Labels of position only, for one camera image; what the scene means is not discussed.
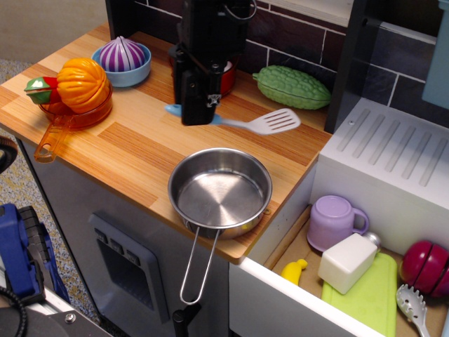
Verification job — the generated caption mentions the black cable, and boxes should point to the black cable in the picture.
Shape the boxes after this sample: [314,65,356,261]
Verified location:
[0,286,29,337]

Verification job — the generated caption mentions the lime green cutting board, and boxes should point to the lime green cutting board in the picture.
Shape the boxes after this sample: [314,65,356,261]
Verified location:
[321,253,397,336]

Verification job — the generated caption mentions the stainless steel pan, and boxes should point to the stainless steel pan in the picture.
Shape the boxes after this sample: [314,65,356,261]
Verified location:
[168,147,273,305]

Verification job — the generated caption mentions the magenta toy fruit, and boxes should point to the magenta toy fruit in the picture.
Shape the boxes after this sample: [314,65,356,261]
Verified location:
[399,240,448,298]

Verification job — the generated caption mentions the white sink drawer front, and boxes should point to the white sink drawer front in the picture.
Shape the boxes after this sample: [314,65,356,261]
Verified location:
[228,258,381,336]

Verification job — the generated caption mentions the yellow toy banana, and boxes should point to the yellow toy banana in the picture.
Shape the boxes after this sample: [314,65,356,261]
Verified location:
[281,259,308,286]

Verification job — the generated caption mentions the blue black clamp tool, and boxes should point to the blue black clamp tool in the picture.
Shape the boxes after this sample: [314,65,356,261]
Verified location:
[1,204,70,304]

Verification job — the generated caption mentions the orange transparent measuring cup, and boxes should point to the orange transparent measuring cup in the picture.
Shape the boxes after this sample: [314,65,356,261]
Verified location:
[34,84,112,164]

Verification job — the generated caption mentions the purple plastic mug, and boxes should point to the purple plastic mug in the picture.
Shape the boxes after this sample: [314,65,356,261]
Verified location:
[307,195,370,252]

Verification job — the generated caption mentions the green toy bitter gourd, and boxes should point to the green toy bitter gourd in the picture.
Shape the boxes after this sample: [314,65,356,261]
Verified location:
[253,65,331,110]

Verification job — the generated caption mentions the grey pasta spoon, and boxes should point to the grey pasta spoon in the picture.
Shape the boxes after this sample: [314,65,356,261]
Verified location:
[396,284,430,337]

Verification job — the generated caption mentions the red transparent cup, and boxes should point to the red transparent cup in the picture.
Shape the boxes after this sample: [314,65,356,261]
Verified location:
[168,56,239,103]

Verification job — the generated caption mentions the blue handled grey spatula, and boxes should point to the blue handled grey spatula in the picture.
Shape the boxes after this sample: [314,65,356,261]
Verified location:
[164,103,302,136]

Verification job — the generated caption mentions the purple striped toy onion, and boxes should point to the purple striped toy onion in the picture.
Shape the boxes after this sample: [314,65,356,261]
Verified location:
[99,36,145,72]

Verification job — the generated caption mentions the white drying rack block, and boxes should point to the white drying rack block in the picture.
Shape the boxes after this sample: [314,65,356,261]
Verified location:
[311,98,448,254]

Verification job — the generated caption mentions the red green toy tomato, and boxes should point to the red green toy tomato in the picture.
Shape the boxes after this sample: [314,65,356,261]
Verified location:
[24,77,62,105]

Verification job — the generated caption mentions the light blue bowl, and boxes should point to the light blue bowl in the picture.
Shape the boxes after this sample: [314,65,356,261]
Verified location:
[92,37,152,88]

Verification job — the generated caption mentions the orange toy pumpkin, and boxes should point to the orange toy pumpkin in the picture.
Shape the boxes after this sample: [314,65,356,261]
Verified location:
[57,58,111,114]

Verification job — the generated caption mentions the toy kitchen oven cabinet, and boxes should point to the toy kitchen oven cabinet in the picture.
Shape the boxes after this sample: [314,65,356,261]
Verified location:
[20,140,230,336]

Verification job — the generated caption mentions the white salt shaker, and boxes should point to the white salt shaker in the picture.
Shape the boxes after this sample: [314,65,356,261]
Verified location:
[318,232,382,294]

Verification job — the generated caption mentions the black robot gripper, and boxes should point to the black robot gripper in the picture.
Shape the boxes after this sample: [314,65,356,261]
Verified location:
[169,1,248,126]

